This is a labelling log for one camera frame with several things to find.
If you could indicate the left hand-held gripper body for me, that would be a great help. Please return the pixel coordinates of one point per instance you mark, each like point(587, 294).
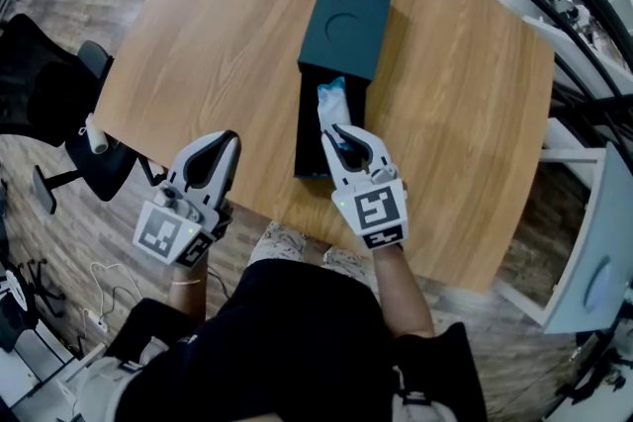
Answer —
point(160, 232)

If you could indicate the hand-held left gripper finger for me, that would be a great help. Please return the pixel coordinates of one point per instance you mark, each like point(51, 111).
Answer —
point(228, 178)
point(177, 168)

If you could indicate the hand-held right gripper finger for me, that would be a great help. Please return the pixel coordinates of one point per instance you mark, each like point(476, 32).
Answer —
point(378, 153)
point(337, 165)

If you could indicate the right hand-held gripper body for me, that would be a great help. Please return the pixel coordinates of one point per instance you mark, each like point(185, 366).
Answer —
point(376, 212)

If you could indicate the white blue packet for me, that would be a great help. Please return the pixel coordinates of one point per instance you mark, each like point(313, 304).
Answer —
point(334, 106)

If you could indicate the dark teal cardboard box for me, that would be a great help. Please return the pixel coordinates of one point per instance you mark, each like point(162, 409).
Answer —
point(346, 29)

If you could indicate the person's right forearm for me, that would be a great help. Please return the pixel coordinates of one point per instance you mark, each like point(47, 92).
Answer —
point(403, 296)

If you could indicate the person's left forearm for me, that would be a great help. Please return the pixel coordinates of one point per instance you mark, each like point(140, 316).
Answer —
point(190, 301)

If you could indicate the thin white wrist band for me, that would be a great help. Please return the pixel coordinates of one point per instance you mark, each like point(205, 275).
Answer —
point(185, 282)

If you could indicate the wooden table with white legs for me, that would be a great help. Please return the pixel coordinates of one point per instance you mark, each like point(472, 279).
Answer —
point(445, 113)

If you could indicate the white lint roller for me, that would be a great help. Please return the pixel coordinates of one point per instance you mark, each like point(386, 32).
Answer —
point(96, 136)

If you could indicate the white power strip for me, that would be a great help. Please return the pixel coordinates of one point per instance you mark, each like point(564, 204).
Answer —
point(95, 320)

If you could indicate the black star chair base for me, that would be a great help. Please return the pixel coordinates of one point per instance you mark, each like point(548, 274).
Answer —
point(39, 286)

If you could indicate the black mesh office chair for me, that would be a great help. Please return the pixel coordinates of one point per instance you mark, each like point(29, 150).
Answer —
point(44, 99)

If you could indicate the person's black shirt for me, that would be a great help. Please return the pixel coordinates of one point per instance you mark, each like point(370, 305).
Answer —
point(287, 346)

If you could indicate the white desk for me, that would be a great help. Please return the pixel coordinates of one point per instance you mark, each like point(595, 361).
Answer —
point(34, 375)

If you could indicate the pale blue table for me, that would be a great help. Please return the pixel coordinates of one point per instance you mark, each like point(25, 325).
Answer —
point(593, 237)

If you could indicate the pale blue round desk fan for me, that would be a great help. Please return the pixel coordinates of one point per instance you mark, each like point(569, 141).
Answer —
point(598, 284)

